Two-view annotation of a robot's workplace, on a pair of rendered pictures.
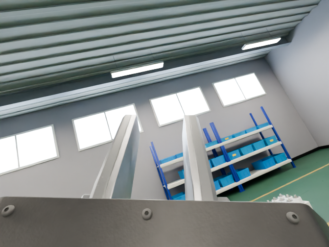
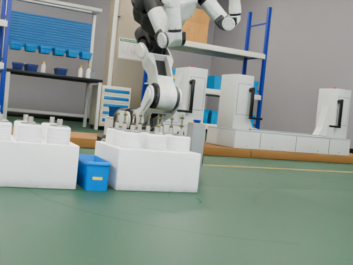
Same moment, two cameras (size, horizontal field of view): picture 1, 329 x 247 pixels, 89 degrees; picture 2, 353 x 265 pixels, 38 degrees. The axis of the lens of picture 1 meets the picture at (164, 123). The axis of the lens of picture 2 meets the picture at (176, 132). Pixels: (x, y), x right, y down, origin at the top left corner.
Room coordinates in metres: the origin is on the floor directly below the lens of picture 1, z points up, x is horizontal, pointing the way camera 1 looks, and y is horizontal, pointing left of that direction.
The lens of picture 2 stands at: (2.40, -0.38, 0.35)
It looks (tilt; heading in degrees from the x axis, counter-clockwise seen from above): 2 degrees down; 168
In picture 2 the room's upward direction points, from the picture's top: 6 degrees clockwise
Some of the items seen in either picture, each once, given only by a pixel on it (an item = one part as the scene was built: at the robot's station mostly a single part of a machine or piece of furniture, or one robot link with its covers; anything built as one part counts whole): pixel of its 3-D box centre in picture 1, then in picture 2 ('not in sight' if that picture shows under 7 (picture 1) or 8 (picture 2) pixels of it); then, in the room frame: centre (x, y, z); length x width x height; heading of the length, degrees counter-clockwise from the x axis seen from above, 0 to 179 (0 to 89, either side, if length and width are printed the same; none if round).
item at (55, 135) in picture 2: not in sight; (57, 148); (0.22, -0.40, 0.16); 0.10 x 0.10 x 0.18
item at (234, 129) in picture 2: not in sight; (282, 115); (-2.74, 1.90, 0.45); 1.51 x 0.57 x 0.74; 104
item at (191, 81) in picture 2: not in sight; (156, 101); (-2.38, 0.46, 0.45); 0.82 x 0.57 x 0.74; 104
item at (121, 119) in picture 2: not in sight; (136, 121); (-0.75, 0.06, 0.28); 0.21 x 0.20 x 0.13; 14
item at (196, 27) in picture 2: not in sight; (182, 26); (-5.32, 1.24, 1.70); 0.71 x 0.54 x 0.51; 108
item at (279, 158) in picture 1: (274, 159); not in sight; (5.36, -2.70, 0.36); 0.50 x 0.38 x 0.21; 14
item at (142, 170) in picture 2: not in sight; (144, 165); (0.01, 0.01, 0.09); 0.39 x 0.39 x 0.18; 12
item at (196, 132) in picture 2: not in sight; (193, 153); (-0.12, 0.28, 0.16); 0.07 x 0.07 x 0.31; 12
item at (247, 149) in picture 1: (242, 151); not in sight; (5.16, -1.86, 0.90); 0.50 x 0.38 x 0.21; 13
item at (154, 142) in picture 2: not in sight; (155, 153); (0.13, 0.03, 0.16); 0.10 x 0.10 x 0.18
